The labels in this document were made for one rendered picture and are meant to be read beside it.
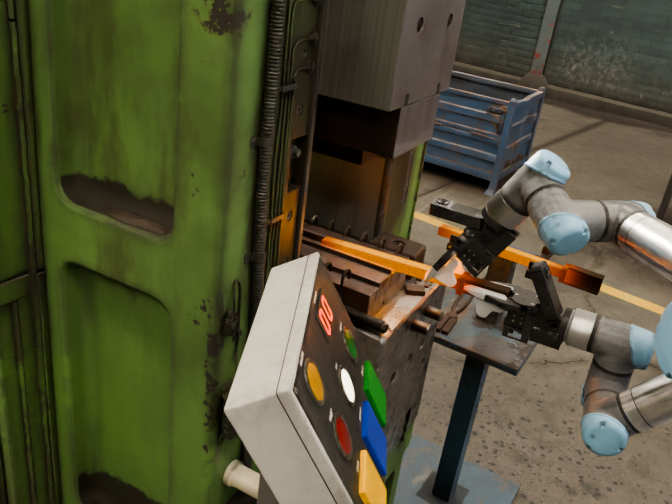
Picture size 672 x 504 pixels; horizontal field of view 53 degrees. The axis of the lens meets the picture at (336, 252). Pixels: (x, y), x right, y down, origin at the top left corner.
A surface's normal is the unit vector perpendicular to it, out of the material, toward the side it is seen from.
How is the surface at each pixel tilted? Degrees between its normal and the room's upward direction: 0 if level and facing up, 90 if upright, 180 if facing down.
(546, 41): 90
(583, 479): 0
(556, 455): 0
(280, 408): 90
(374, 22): 90
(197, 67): 89
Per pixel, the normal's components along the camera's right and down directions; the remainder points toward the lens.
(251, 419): -0.07, 0.43
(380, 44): -0.48, 0.33
